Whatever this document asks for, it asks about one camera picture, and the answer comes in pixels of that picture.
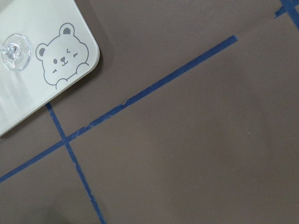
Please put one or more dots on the white bear tray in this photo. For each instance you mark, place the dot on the white bear tray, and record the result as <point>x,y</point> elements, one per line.
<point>62,51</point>

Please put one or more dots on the clear wine glass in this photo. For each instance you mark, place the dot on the clear wine glass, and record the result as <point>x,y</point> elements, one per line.
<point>16,52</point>

